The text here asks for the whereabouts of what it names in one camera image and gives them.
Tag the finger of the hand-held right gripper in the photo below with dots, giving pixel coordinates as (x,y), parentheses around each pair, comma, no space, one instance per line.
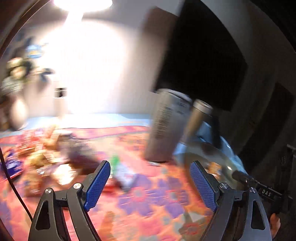
(242,177)

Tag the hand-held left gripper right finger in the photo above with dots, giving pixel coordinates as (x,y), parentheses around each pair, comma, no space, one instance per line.
(203,187)

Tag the blue and white artificial flowers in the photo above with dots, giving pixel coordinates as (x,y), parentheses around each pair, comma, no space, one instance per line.
(20,69)

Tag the large grey printed bag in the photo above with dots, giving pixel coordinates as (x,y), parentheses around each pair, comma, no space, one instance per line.
(166,125)

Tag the green label snack packet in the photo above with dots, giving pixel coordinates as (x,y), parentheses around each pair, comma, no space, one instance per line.
(122,173)

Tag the pile of snack packets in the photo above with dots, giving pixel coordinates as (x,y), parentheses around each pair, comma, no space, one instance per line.
(39,160)

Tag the white ribbed vase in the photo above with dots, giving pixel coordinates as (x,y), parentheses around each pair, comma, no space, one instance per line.
(19,115)

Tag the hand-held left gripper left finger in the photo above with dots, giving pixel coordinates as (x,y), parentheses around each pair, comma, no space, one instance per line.
(97,185)

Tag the person's right hand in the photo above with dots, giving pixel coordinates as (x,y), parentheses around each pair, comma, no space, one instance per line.
(275,224)

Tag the light blue cloth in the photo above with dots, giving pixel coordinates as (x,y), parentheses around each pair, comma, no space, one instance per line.
(92,119)

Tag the purple white chip bag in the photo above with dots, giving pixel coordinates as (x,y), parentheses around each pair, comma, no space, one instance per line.
(78,150)

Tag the slim gold can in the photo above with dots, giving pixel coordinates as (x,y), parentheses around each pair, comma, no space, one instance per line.
(198,115)

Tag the white desk lamp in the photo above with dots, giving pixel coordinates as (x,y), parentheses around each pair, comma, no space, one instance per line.
(74,18)

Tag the dark monitor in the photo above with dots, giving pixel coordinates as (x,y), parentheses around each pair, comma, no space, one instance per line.
(203,58)

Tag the light blue round container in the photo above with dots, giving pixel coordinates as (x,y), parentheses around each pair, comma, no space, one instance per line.
(208,150)

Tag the floral patterned cloth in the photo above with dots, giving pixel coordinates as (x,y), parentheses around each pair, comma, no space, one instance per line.
(150,204)

